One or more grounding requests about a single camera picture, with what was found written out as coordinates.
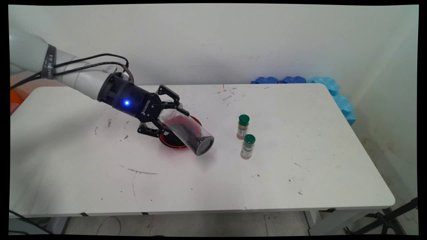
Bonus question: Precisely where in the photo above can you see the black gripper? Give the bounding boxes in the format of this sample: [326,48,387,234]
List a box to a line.
[97,72,190,138]

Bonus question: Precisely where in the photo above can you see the black seeds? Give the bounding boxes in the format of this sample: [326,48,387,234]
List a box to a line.
[170,123,205,147]

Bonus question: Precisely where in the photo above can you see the clear plastic jar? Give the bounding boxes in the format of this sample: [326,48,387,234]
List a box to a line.
[159,108,215,156]

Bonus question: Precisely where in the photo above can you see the red bowl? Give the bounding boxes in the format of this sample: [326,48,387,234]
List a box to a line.
[158,115,202,149]

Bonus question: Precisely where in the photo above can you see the green-capped spice bottle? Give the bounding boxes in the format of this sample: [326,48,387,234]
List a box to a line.
[237,114,250,140]
[241,134,256,160]

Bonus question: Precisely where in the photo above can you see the orange box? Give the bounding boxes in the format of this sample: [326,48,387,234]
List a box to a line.
[10,89,25,104]

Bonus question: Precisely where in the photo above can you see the white table leg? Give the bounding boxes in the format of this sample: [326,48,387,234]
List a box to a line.
[50,217,71,234]

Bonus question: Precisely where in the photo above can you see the light blue foam mat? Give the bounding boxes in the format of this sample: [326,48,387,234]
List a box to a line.
[307,77,357,126]

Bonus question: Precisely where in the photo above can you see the black tripod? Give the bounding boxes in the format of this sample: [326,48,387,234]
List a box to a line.
[344,197,418,235]

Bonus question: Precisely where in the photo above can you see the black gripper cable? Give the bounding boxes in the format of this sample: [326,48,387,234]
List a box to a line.
[10,62,134,90]

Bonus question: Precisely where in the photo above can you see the black camera cable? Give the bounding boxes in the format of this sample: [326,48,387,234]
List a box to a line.
[10,53,130,90]

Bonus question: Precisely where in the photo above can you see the black velcro strap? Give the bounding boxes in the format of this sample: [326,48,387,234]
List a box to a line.
[41,44,57,80]

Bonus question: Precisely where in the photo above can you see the black floor cable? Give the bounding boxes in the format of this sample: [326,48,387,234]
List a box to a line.
[9,209,54,234]

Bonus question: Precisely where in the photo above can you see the white table frame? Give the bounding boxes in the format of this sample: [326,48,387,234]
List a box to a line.
[304,207,397,236]

